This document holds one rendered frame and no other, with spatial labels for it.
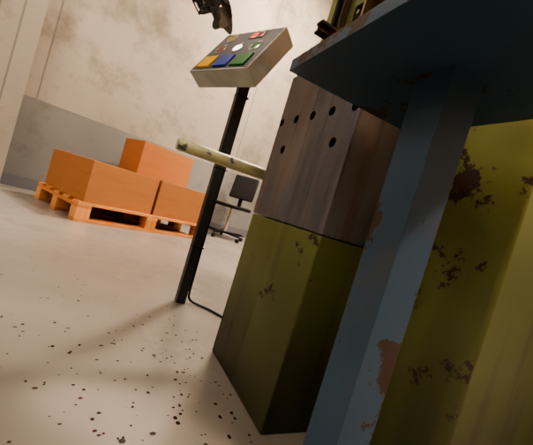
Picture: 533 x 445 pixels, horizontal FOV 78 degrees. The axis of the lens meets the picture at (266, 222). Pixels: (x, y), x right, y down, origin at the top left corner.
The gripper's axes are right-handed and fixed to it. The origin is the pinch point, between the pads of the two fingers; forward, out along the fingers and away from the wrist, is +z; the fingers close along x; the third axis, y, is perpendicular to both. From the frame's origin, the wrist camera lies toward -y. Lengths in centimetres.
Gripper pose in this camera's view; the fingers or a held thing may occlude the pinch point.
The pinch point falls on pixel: (229, 28)
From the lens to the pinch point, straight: 136.5
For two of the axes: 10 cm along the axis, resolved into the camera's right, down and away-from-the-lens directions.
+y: -5.5, 7.5, -3.7
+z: 3.7, 6.1, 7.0
